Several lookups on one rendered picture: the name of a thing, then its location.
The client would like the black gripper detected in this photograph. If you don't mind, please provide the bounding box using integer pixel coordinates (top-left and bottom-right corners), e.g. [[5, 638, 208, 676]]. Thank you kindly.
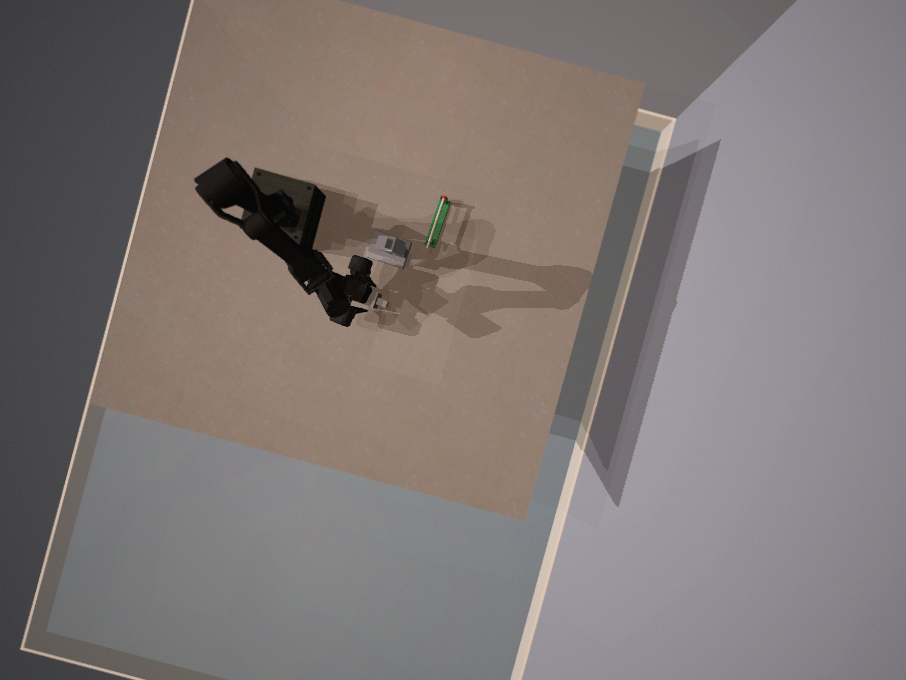
[[330, 255, 377, 327]]

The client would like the tan pin with red cap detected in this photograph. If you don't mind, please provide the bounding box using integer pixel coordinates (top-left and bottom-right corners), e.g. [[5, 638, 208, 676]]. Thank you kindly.
[[426, 196, 447, 248]]

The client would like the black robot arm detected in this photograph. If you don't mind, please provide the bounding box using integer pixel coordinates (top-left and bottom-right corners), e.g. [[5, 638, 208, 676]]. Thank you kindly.
[[194, 158, 372, 317]]

